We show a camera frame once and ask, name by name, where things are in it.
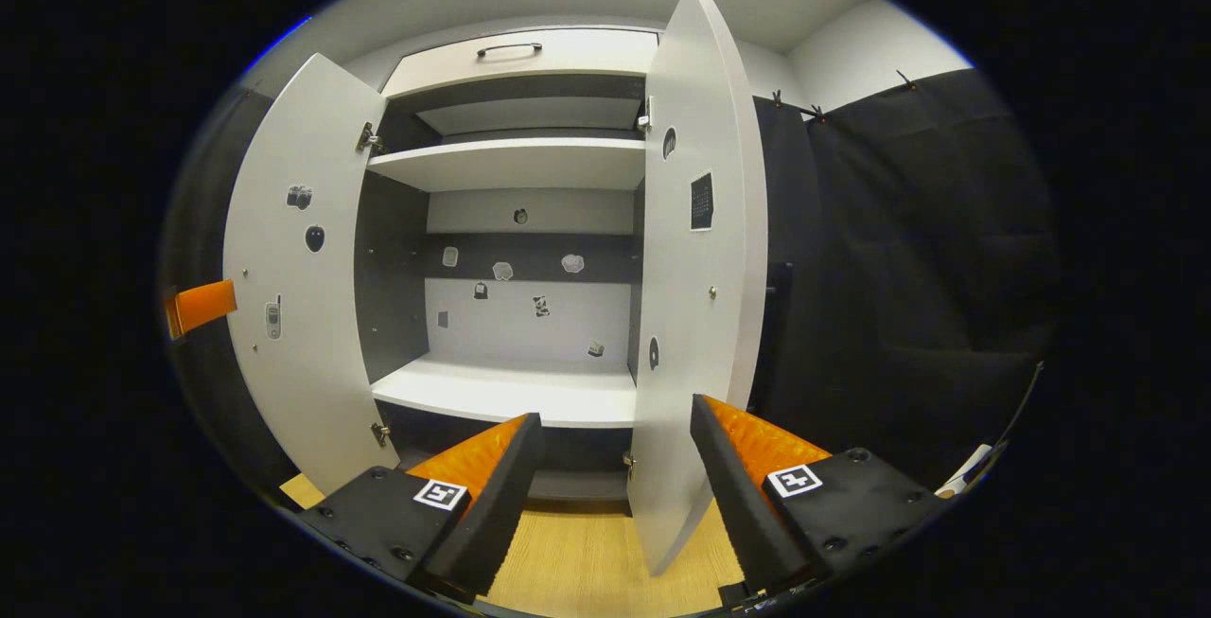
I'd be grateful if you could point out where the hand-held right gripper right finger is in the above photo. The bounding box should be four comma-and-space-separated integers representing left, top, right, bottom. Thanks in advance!
689, 393, 952, 594

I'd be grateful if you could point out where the pale double-door shoe cabinet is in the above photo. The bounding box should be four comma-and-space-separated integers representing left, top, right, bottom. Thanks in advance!
352, 26, 663, 505

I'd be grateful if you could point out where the black backdrop cloth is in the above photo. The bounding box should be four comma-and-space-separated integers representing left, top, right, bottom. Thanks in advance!
159, 67, 1059, 505

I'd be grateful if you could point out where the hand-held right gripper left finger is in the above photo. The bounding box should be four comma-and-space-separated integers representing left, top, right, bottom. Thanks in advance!
296, 412, 548, 598

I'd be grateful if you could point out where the row of black cloth clips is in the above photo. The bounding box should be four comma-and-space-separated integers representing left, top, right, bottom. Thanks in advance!
769, 69, 921, 123

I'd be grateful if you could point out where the pale shoe cabinet door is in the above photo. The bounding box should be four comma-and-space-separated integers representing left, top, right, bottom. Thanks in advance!
221, 51, 399, 497
626, 0, 770, 577

